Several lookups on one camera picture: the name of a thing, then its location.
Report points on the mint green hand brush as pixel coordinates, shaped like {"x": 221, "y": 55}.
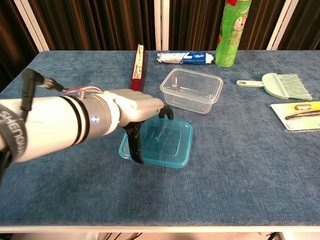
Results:
{"x": 275, "y": 86}

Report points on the dark brown pleated curtain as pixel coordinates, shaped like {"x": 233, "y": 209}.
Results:
{"x": 195, "y": 25}
{"x": 100, "y": 25}
{"x": 305, "y": 25}
{"x": 12, "y": 37}

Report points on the folded red bamboo fan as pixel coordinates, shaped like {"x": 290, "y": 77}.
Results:
{"x": 138, "y": 67}

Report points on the teal container lid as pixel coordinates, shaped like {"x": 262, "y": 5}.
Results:
{"x": 165, "y": 142}

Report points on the white blue toothpaste tube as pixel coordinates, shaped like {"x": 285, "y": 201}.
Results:
{"x": 182, "y": 58}

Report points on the white partition post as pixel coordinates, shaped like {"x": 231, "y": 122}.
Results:
{"x": 278, "y": 25}
{"x": 32, "y": 27}
{"x": 162, "y": 25}

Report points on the green chips can red lid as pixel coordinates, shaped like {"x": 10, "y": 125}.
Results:
{"x": 228, "y": 37}

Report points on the clear plastic food container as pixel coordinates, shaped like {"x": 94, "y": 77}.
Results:
{"x": 192, "y": 87}

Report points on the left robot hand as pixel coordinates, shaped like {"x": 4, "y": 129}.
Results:
{"x": 140, "y": 107}

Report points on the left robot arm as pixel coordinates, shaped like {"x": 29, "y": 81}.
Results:
{"x": 55, "y": 125}

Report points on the razor blister pack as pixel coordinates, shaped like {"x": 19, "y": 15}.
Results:
{"x": 300, "y": 117}

